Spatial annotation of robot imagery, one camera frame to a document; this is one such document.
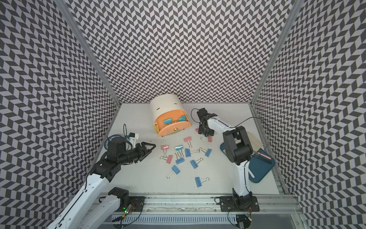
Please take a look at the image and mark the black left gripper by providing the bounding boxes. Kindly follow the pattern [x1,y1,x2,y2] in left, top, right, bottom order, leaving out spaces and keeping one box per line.
[119,142,156,166]

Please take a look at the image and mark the orange top drawer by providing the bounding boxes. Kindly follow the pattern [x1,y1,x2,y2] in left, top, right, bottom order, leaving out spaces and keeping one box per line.
[157,110,192,137]

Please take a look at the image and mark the white round drawer cabinet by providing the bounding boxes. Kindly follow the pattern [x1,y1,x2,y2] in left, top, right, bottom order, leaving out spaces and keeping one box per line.
[150,94,183,131]

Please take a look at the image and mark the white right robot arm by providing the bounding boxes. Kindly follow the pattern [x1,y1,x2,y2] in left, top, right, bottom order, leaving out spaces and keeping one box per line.
[197,108,254,210]

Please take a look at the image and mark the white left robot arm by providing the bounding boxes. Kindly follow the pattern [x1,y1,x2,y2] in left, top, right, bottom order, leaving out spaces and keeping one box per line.
[48,136,156,229]

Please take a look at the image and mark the pink binder clip centre top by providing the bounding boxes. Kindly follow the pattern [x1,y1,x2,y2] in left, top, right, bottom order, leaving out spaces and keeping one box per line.
[184,136,193,148]

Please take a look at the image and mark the pink binder clip lower left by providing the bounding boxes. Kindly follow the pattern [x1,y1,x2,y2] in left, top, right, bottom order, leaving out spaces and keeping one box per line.
[159,155,173,164]

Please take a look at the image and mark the blue binder clip centre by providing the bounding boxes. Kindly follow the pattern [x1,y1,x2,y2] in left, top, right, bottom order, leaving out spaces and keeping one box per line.
[185,148,200,157]

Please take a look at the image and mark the blue binder clip mid right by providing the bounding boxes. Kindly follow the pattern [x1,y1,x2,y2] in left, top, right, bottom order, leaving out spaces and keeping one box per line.
[190,157,204,169]

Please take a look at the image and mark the blue binder clip centre low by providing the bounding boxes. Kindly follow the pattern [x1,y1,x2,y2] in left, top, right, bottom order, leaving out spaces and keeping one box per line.
[175,152,185,165]

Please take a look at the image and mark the blue binder clip lower left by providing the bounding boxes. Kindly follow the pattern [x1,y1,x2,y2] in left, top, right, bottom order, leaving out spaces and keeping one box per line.
[166,166,180,179]

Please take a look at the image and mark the blue binder clip bottom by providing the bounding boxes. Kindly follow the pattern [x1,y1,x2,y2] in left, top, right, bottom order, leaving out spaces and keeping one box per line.
[194,177,210,187]

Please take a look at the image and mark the blue patterned bowl far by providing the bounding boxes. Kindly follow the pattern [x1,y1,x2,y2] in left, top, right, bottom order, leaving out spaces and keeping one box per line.
[103,134,122,151]

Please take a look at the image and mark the beige cloth napkin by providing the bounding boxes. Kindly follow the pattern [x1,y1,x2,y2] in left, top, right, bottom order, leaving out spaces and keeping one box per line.
[247,132,263,152]

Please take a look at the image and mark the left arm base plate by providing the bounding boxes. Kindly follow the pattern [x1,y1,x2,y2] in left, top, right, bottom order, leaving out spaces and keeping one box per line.
[122,196,145,214]

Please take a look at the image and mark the aluminium front rail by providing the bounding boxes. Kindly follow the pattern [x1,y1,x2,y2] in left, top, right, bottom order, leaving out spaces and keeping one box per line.
[64,194,301,215]

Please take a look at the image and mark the pink handled utensil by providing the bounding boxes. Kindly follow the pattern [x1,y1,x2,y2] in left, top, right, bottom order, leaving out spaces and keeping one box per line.
[254,153,272,161]

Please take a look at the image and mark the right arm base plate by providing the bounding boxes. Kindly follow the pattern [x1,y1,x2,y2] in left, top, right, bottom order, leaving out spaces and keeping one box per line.
[219,196,260,212]

